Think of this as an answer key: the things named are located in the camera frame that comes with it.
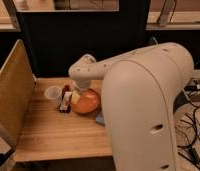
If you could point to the right dark board panel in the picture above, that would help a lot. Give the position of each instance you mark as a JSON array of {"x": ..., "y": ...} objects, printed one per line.
[{"x": 152, "y": 41}]

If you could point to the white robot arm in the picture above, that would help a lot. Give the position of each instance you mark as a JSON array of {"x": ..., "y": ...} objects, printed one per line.
[{"x": 137, "y": 96}]

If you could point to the clear plastic cup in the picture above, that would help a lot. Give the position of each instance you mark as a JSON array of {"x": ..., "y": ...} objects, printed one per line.
[{"x": 53, "y": 94}]

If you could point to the black cabinet frame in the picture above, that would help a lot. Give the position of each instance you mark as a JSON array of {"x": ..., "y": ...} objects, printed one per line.
[{"x": 55, "y": 40}]

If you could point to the left cork board panel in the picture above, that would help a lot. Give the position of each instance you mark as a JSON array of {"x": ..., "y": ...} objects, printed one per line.
[{"x": 16, "y": 88}]

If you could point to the orange bowl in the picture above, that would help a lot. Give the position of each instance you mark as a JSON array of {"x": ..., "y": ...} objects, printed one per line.
[{"x": 89, "y": 101}]

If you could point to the dark red bottle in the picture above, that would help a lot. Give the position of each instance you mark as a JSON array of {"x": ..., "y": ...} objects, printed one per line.
[{"x": 65, "y": 90}]

